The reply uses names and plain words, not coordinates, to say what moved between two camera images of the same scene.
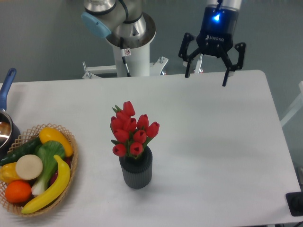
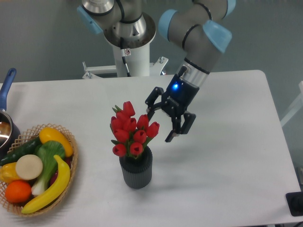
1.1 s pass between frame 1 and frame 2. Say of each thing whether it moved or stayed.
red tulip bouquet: stayed
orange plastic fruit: stayed
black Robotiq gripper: moved
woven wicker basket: stayed
